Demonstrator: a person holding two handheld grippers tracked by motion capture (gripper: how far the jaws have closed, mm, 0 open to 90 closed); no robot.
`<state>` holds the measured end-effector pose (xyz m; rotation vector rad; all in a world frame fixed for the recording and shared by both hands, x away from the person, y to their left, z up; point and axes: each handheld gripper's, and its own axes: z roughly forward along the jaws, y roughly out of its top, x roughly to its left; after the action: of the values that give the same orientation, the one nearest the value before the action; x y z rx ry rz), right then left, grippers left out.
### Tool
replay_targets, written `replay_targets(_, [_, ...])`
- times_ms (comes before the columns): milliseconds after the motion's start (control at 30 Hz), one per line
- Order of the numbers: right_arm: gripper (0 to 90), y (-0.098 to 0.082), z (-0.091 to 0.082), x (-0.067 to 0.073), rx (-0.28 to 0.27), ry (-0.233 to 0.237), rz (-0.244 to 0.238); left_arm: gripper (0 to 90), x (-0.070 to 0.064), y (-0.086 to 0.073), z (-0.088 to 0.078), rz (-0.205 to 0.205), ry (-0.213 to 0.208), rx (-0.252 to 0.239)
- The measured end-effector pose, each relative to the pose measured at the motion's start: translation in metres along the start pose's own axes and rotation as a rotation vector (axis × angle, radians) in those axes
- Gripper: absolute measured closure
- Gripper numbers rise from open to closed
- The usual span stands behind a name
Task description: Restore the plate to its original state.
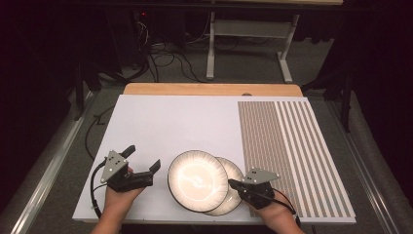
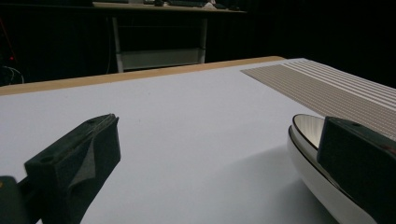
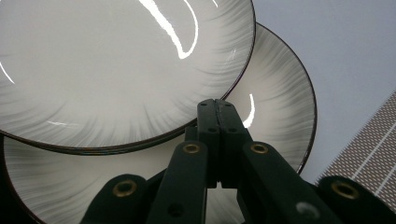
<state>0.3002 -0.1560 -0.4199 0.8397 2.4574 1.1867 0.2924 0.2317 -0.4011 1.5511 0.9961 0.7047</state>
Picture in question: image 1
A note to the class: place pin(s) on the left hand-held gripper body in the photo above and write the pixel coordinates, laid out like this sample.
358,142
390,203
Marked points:
113,165

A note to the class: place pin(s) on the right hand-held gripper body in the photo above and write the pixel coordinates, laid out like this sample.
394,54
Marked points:
258,195

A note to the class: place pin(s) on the white plate with dark rim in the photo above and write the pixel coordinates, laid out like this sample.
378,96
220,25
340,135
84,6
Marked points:
198,180
234,170

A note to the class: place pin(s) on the person's right hand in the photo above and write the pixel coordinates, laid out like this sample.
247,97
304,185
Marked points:
277,213

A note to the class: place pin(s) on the person's left hand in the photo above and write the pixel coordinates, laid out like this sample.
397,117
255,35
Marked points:
118,200

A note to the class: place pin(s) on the white board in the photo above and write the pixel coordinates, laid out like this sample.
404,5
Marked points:
162,123

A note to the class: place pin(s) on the striped brown table mat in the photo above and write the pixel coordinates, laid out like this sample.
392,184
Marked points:
292,136

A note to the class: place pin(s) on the black stand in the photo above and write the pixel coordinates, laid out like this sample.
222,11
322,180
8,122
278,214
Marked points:
79,91
346,97

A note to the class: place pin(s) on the wooden table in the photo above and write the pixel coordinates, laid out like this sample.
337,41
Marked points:
211,89

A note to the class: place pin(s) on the dark equipment cabinet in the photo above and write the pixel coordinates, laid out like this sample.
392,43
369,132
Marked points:
126,39

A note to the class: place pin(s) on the metal floor rail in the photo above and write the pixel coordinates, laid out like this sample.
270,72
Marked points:
48,175
367,175

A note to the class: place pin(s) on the white metal table frame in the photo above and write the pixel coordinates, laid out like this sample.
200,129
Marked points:
250,28

